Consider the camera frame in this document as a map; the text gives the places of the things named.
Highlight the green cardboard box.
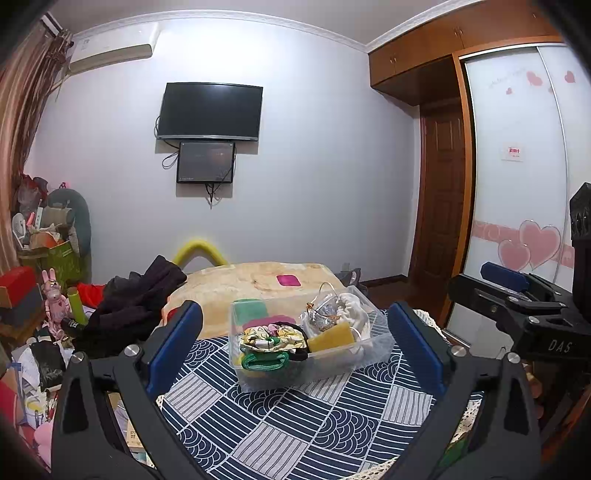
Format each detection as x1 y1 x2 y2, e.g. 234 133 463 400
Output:
17 241 89 286

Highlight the brown wooden door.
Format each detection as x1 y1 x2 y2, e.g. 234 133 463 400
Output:
409 98 466 327

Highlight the white wardrobe sliding door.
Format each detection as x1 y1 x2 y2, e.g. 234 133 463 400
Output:
463 44 590 289

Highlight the navy white patterned tablecloth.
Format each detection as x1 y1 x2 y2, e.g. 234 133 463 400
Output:
154 308 484 480

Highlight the white air conditioner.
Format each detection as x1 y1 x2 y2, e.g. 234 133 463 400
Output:
68 22 160 75

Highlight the dark clothes pile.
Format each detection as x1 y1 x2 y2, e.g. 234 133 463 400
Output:
72 255 187 359

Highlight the white drawstring pouch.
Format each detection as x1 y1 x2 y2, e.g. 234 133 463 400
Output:
300 282 370 347

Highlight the yellow curved foam tube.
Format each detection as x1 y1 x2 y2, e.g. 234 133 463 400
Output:
171 239 229 268

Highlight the grey green upholstered chair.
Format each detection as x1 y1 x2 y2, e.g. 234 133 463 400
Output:
48 188 92 283

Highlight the clear plastic storage box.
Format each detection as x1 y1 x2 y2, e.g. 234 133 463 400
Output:
228 282 394 392

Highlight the pink bunny plush toy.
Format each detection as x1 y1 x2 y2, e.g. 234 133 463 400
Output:
41 268 70 340

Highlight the red box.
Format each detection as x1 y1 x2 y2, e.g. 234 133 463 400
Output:
0 266 41 309

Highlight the floral yellow pink scrunchie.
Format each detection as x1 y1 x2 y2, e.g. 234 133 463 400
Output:
238 323 308 353

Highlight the striped brown curtain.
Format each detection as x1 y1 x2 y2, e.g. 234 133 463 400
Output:
0 23 72 273

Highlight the yellow sponge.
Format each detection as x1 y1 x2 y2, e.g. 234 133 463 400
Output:
308 323 356 353

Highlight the colourful patterned beige blanket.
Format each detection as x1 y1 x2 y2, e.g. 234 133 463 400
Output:
160 262 342 339

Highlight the wooden overhead cabinet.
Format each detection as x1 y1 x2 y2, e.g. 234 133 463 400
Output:
369 1 560 106

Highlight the black lace white cloth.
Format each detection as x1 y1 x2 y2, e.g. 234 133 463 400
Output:
287 343 310 362

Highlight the green knitted cloth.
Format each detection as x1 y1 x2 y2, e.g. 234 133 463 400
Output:
240 351 290 373

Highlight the black wall television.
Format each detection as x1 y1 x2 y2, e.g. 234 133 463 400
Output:
156 82 263 141

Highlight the small black wall monitor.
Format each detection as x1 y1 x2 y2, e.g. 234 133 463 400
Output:
176 141 235 184

